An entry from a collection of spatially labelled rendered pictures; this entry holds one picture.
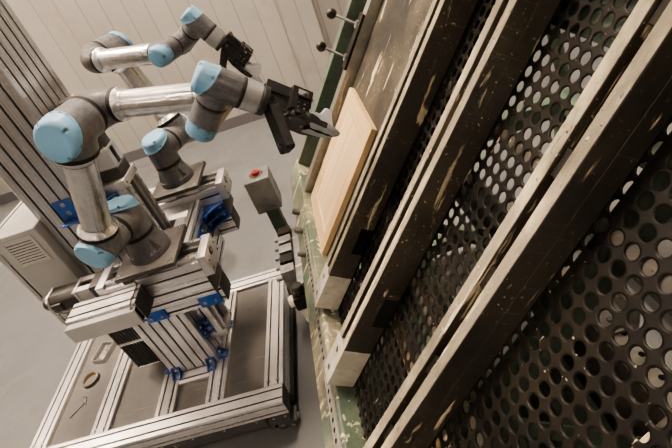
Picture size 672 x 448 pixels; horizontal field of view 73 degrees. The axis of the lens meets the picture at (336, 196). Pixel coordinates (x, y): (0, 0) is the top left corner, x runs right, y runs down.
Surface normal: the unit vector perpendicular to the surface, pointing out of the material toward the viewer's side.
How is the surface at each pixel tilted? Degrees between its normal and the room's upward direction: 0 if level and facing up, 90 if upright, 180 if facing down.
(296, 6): 90
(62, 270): 90
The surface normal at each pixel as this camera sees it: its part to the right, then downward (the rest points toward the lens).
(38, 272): 0.09, 0.55
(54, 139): -0.16, 0.50
